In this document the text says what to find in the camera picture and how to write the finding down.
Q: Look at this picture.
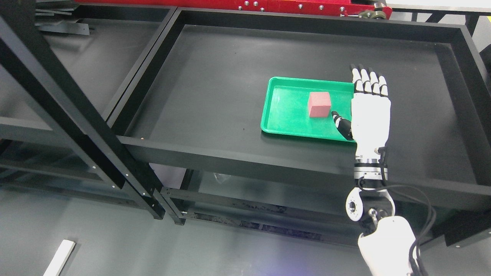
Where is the black metal shelf left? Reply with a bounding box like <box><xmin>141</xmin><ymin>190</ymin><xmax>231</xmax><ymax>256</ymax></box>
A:
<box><xmin>1</xmin><ymin>0</ymin><xmax>171</xmax><ymax>219</ymax></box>

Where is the clear plastic bag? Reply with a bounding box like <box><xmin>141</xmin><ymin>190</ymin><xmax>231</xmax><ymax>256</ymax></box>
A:
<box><xmin>213</xmin><ymin>172</ymin><xmax>231</xmax><ymax>184</ymax></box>

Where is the red conveyor frame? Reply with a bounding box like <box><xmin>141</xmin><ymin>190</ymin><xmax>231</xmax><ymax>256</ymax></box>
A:
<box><xmin>79</xmin><ymin>0</ymin><xmax>393</xmax><ymax>19</ymax></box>

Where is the black metal shelf right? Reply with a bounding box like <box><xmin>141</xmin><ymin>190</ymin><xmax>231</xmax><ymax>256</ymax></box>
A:
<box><xmin>116</xmin><ymin>8</ymin><xmax>490</xmax><ymax>246</ymax></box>

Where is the green plastic tray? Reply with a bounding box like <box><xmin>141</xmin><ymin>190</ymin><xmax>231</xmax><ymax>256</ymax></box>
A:
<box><xmin>260</xmin><ymin>76</ymin><xmax>354</xmax><ymax>142</ymax></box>

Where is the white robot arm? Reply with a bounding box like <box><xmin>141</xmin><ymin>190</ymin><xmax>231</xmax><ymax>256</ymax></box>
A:
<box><xmin>345</xmin><ymin>157</ymin><xmax>423</xmax><ymax>276</ymax></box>

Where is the white table with leg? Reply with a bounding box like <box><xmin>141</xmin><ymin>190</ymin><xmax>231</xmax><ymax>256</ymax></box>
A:
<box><xmin>43</xmin><ymin>239</ymin><xmax>76</xmax><ymax>276</ymax></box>

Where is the pink block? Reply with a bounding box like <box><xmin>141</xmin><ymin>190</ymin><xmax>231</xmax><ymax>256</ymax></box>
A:
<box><xmin>308</xmin><ymin>92</ymin><xmax>331</xmax><ymax>118</ymax></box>

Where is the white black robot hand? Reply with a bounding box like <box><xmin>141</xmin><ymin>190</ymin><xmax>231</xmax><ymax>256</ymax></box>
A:
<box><xmin>331</xmin><ymin>64</ymin><xmax>391</xmax><ymax>159</ymax></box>

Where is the black metal shelf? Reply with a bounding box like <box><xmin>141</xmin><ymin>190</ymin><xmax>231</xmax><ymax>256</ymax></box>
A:
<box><xmin>1</xmin><ymin>0</ymin><xmax>171</xmax><ymax>219</ymax></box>
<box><xmin>116</xmin><ymin>8</ymin><xmax>490</xmax><ymax>246</ymax></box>

